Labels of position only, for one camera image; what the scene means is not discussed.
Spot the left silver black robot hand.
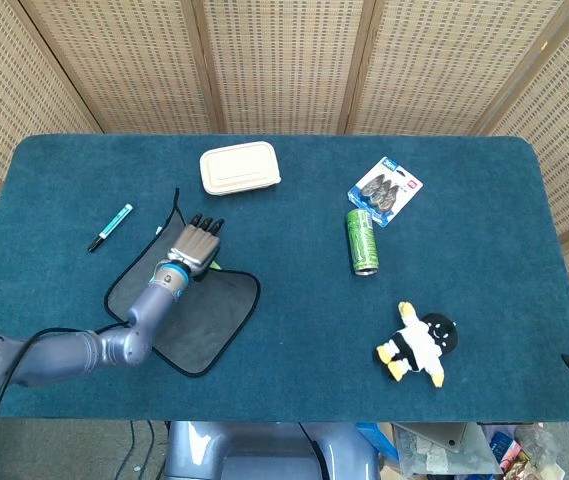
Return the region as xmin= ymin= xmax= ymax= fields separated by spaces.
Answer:
xmin=165 ymin=213 xmax=226 ymax=282

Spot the dark grey cloth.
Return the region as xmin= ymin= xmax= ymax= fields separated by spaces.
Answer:
xmin=104 ymin=187 xmax=262 ymax=378

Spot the green white marker pen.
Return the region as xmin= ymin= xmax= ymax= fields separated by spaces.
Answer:
xmin=87 ymin=203 xmax=134 ymax=253

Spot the beige lidded food container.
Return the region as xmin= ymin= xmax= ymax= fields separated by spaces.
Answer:
xmin=199 ymin=140 xmax=282 ymax=196

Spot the red snack pack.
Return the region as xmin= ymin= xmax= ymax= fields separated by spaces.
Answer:
xmin=498 ymin=439 xmax=531 ymax=474

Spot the blue carpet table cover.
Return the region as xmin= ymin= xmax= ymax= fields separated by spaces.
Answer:
xmin=0 ymin=133 xmax=569 ymax=424

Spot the clear plastic bag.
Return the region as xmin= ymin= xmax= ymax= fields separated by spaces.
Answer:
xmin=396 ymin=424 xmax=504 ymax=476

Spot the green energy drink can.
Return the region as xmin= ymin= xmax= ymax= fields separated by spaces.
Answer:
xmin=346 ymin=208 xmax=381 ymax=277

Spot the black white plush doll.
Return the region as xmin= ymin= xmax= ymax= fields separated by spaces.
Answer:
xmin=375 ymin=300 xmax=461 ymax=389

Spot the woven bamboo screen panel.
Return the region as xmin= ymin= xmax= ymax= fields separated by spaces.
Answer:
xmin=338 ymin=0 xmax=569 ymax=136
xmin=6 ymin=0 xmax=225 ymax=135
xmin=181 ymin=0 xmax=378 ymax=136
xmin=0 ymin=0 xmax=103 ymax=191
xmin=473 ymin=0 xmax=569 ymax=351

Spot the binder clips blister pack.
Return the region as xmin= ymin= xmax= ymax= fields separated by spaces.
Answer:
xmin=347 ymin=156 xmax=424 ymax=229

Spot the grey-blue robot torso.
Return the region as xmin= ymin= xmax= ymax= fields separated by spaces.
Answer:
xmin=162 ymin=421 xmax=380 ymax=480

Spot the blue cardboard box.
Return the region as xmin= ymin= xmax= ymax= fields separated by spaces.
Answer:
xmin=356 ymin=422 xmax=398 ymax=461

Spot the black floor cable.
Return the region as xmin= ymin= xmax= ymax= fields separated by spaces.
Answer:
xmin=116 ymin=421 xmax=138 ymax=480
xmin=144 ymin=421 xmax=158 ymax=480

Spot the black torso cable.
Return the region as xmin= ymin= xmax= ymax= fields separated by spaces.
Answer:
xmin=297 ymin=422 xmax=326 ymax=480

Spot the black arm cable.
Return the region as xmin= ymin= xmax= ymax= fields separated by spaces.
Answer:
xmin=0 ymin=322 xmax=133 ymax=480

